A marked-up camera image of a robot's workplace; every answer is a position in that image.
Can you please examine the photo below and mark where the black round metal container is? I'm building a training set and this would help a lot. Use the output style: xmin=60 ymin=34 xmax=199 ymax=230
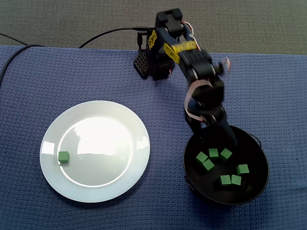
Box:
xmin=183 ymin=124 xmax=270 ymax=207

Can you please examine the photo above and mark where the long red white servo wire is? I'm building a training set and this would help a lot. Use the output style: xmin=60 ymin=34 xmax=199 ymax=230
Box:
xmin=184 ymin=80 xmax=213 ymax=121

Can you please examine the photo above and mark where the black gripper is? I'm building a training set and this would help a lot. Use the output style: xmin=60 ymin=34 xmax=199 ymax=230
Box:
xmin=184 ymin=80 xmax=238 ymax=149

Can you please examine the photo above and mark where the thick black cable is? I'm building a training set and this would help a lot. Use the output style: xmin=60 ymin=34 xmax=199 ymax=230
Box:
xmin=0 ymin=44 xmax=45 ymax=84

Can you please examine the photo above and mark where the black honeycomb robot base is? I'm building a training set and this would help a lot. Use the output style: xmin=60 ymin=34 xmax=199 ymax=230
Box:
xmin=133 ymin=25 xmax=151 ymax=80

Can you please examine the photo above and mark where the black cable with plug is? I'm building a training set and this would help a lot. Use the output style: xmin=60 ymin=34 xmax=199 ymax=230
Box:
xmin=78 ymin=25 xmax=154 ymax=49

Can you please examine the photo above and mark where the white round plate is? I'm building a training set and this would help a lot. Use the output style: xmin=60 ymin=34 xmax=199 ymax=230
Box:
xmin=39 ymin=100 xmax=151 ymax=204

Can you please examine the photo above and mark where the thin black cable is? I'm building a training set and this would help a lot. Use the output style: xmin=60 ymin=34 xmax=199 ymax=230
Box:
xmin=0 ymin=33 xmax=28 ymax=46

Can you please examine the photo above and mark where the blue woven table mat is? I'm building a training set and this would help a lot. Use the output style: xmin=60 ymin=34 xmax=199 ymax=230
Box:
xmin=0 ymin=45 xmax=307 ymax=230

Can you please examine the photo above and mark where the short red white servo wire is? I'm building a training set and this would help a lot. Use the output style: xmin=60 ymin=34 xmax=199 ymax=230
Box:
xmin=220 ymin=57 xmax=232 ymax=72

